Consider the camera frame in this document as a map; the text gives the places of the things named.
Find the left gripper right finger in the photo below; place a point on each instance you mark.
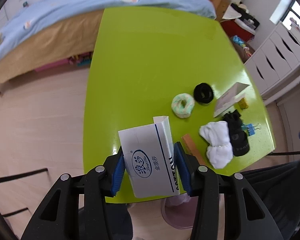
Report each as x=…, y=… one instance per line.
x=182, y=164

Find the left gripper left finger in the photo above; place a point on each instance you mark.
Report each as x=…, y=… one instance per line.
x=117, y=176

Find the white blue tissue box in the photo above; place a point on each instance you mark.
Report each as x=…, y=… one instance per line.
x=149, y=159

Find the black sock bundle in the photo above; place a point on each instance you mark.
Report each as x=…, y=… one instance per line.
x=238, y=137

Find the black scrunchie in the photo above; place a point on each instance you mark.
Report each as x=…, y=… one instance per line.
x=203, y=93

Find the white purple paper box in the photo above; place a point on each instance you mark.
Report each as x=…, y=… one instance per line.
x=232, y=96

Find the pink trash bin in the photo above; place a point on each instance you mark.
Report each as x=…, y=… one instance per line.
x=179, y=211

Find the wooden clothespin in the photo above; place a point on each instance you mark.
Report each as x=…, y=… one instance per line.
x=192, y=149

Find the white sock bundle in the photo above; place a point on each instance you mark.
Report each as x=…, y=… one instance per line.
x=219, y=151

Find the blue binder clip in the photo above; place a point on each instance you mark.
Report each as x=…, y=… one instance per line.
x=250, y=129

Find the yellow tape measure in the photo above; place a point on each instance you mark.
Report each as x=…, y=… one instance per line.
x=243, y=104

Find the green table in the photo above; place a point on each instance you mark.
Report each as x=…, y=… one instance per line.
x=143, y=58

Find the pink box under bed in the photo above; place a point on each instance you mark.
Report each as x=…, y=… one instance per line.
x=52, y=65

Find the red storage box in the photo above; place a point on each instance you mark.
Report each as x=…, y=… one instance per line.
x=231, y=28

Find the white drawer cabinet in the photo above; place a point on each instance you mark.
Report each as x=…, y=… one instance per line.
x=276, y=60

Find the bed with blue sheet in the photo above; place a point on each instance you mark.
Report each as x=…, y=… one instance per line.
x=52, y=30

